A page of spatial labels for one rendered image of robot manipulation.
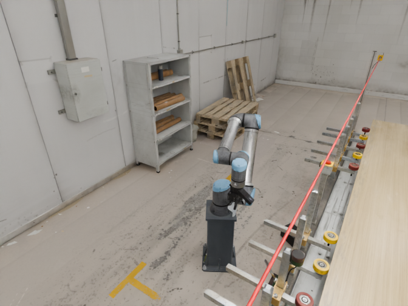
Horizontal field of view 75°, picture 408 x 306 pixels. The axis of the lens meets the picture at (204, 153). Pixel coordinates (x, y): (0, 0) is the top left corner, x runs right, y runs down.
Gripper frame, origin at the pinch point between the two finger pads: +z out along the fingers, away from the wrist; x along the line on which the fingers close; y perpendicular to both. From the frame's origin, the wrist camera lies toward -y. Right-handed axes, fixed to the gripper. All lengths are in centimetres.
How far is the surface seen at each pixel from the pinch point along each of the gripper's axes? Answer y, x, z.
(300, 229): -40.2, 9.1, -11.9
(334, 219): -54, -67, 32
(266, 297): -40, 59, -17
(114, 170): 225, -74, 83
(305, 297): -52, 35, 3
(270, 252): -27.4, 12.5, 9.8
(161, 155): 197, -142, 81
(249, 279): -24.8, 37.5, 7.8
